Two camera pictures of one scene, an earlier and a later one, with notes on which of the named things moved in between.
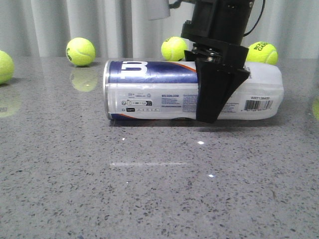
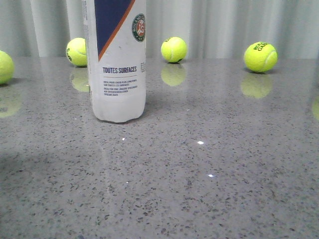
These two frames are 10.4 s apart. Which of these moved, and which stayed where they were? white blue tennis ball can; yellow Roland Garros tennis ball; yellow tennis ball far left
Moved: white blue tennis ball can
Stayed: yellow tennis ball far left; yellow Roland Garros tennis ball
